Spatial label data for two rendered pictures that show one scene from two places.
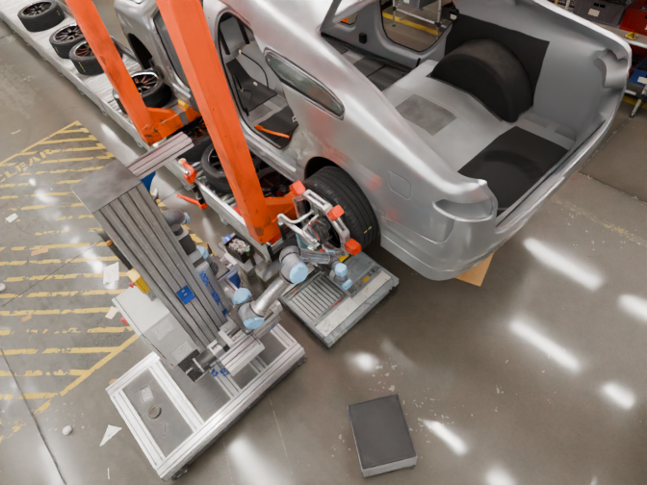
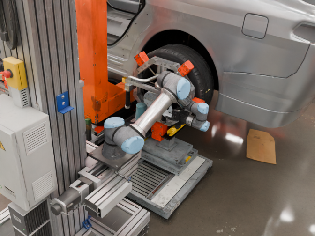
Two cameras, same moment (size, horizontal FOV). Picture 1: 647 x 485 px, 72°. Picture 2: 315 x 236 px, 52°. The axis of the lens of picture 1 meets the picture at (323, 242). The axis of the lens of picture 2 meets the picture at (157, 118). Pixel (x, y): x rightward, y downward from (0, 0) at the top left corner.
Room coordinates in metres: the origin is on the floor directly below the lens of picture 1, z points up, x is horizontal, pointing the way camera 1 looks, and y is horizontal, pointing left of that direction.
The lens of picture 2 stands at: (0.03, 1.00, 2.05)
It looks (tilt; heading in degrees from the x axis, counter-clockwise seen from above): 32 degrees down; 335
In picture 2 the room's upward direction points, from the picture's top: 5 degrees clockwise
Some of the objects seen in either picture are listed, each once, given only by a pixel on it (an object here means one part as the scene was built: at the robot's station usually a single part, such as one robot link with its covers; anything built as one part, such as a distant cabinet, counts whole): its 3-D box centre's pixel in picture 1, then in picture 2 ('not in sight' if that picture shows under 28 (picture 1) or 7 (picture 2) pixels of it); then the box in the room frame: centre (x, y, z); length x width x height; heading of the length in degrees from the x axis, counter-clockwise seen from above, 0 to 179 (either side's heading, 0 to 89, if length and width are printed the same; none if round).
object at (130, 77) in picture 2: (296, 211); (144, 72); (2.15, 0.14, 1.03); 0.19 x 0.18 x 0.11; 124
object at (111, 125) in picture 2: (243, 300); (115, 129); (1.54, 0.56, 0.98); 0.13 x 0.12 x 0.14; 19
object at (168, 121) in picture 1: (173, 110); not in sight; (4.22, 1.27, 0.69); 0.52 x 0.17 x 0.35; 124
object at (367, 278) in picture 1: (346, 266); (166, 152); (2.23, -0.15, 0.13); 0.50 x 0.36 x 0.10; 34
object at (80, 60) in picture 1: (96, 55); not in sight; (6.45, 2.62, 0.39); 0.66 x 0.66 x 0.24
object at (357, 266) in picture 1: (344, 253); (168, 136); (2.23, -0.15, 0.32); 0.40 x 0.30 x 0.28; 34
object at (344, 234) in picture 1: (322, 224); (162, 92); (2.14, -0.01, 0.85); 0.54 x 0.07 x 0.54; 34
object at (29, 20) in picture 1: (41, 14); not in sight; (8.23, 3.84, 0.39); 0.66 x 0.66 x 0.24
